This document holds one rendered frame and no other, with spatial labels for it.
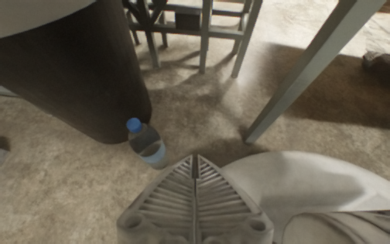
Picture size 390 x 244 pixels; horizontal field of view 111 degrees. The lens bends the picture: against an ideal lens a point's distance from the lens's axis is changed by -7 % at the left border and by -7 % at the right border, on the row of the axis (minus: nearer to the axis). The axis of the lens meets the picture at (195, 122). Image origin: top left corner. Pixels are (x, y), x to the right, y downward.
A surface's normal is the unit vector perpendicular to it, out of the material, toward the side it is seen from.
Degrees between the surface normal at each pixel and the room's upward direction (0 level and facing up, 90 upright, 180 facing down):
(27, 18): 91
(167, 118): 0
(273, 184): 5
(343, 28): 90
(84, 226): 0
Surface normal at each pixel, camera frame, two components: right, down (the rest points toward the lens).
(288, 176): -0.03, -0.65
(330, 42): -0.14, 0.86
